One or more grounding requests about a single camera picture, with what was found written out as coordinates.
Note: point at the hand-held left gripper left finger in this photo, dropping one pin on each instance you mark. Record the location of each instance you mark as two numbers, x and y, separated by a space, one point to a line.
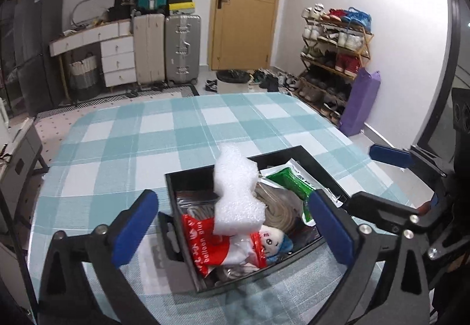
134 229

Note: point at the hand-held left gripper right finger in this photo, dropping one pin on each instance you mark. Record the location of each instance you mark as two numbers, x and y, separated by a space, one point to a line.
330 229

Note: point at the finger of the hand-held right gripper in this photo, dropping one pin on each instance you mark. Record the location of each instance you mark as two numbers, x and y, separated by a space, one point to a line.
391 156
382 207

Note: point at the blue haired plush doll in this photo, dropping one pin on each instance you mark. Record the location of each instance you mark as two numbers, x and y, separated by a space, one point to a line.
273 240

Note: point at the green white packet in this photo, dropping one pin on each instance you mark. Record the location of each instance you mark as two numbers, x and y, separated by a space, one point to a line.
286 181

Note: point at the red white packet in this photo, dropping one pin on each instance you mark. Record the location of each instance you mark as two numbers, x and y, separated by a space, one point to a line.
200 240

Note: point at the bag of white shoelaces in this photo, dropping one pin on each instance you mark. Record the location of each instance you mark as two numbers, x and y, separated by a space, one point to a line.
200 211

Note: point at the black storage box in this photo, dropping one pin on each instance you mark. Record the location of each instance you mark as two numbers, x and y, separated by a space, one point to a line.
191 183

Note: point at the white foam piece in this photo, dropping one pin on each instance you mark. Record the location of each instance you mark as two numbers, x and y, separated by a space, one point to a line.
235 196

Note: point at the purple bag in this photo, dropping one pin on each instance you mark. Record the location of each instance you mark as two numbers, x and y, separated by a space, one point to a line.
358 104

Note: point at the teal white plaid tablecloth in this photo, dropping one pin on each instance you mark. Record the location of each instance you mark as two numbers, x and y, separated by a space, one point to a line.
147 134

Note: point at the wooden shoe rack with shoes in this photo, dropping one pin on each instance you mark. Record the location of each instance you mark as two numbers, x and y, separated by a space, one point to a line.
337 60

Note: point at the grey low cabinet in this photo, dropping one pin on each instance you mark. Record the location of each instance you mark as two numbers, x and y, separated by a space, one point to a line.
22 159

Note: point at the pile of shoes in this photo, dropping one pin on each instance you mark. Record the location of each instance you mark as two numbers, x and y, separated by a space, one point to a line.
271 80

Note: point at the woven laundry basket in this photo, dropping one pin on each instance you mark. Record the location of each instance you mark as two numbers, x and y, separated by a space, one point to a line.
84 75

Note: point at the white desk with drawers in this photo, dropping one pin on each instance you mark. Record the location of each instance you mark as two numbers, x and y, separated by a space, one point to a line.
117 60

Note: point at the black trash bin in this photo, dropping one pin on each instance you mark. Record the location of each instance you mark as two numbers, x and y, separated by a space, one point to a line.
232 79

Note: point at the beige suitcase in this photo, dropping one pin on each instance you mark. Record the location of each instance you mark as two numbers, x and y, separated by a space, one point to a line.
148 49

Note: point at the silver suitcase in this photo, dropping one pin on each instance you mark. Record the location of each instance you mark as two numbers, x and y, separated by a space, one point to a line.
181 49

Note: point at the tan wooden door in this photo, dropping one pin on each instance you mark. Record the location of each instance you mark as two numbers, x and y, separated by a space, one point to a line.
246 31

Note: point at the grey refrigerator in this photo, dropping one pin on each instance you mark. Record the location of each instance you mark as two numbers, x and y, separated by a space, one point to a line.
36 49

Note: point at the dark glass wardrobe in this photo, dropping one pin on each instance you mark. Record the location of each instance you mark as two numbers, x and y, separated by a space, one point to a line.
7 64

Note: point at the yellow black shoe box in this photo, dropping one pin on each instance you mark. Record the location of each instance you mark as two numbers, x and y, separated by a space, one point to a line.
181 9

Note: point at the chrome curved tube frame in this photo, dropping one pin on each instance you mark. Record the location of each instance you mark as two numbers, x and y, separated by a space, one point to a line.
75 11

